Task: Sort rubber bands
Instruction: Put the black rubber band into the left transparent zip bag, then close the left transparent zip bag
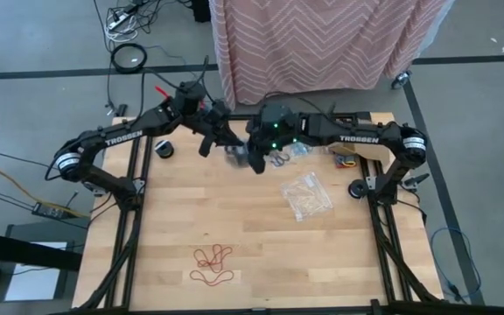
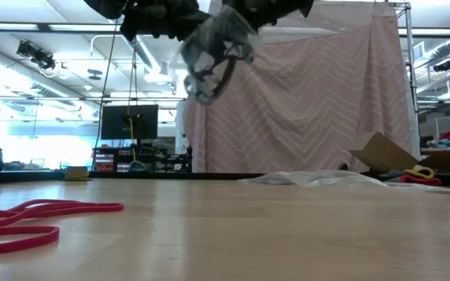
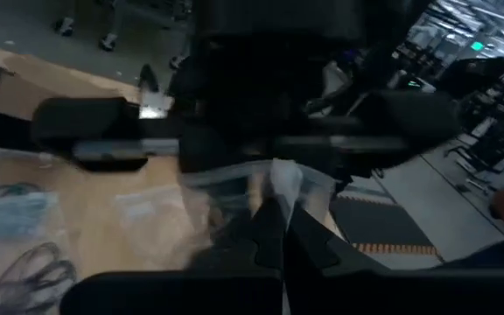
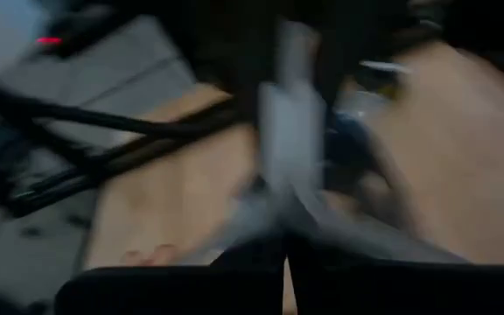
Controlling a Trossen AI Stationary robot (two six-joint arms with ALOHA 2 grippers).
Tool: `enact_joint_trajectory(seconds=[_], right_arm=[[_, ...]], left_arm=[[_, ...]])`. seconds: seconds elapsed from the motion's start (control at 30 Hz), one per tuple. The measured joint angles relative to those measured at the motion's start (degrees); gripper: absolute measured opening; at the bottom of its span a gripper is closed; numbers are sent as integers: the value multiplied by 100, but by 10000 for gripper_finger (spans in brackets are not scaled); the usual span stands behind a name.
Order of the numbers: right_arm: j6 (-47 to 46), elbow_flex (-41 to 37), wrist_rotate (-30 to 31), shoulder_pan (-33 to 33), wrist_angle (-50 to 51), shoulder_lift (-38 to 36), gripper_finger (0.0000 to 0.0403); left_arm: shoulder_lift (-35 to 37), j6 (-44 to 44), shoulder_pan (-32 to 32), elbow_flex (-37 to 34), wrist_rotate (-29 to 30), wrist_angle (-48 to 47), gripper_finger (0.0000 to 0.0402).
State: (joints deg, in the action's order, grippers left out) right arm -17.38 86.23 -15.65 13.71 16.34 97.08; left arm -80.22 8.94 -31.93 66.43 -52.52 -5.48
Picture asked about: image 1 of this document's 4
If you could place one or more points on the grey metal clamp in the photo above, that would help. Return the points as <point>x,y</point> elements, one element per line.
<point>121,109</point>

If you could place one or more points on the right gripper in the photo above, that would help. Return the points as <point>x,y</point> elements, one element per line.
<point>263,140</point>

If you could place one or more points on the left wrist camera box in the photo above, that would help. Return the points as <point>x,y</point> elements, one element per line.
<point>189,97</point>

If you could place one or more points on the small cardboard box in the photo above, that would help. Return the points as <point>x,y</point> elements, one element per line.
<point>366,153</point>

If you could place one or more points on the pink chevron cloth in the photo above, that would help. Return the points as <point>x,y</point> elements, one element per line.
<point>300,44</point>

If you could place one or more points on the tape roll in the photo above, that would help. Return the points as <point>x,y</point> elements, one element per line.
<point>163,149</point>
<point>352,192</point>

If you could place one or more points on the red loop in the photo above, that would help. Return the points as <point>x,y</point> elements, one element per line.
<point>340,165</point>

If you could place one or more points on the dark grey loop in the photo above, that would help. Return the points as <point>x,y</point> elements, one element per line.
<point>344,158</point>

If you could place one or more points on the white panel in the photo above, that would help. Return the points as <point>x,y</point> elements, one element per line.
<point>33,280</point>

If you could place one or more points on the black clamp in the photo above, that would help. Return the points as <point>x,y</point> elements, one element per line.
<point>416,181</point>

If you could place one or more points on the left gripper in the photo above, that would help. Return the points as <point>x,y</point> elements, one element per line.
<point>216,118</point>

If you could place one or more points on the teal rubber band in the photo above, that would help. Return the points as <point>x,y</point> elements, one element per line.
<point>302,149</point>
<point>298,151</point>

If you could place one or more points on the yellow loop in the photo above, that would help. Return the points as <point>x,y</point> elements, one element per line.
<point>351,165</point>

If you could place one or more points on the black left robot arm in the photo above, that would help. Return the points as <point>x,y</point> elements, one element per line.
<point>123,137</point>

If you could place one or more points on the black corner bracket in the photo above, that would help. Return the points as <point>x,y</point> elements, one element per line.
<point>331,109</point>

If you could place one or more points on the rack caster wheel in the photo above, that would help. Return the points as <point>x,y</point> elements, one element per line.
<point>401,79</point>

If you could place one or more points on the grey metal bracket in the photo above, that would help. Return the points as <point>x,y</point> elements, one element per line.
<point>94,189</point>

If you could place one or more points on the black power brick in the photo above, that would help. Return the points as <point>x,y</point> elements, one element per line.
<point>48,211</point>

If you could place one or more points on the red rubber band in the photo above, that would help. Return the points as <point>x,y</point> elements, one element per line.
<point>193,275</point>
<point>212,262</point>

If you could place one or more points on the white power strip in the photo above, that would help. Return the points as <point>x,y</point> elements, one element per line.
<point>118,21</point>

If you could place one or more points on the black floor box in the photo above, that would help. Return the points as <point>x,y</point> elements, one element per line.
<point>200,11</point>

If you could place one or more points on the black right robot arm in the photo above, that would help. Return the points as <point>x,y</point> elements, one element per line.
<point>357,139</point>

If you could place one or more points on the black bench bar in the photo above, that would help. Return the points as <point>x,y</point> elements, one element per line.
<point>16,249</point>

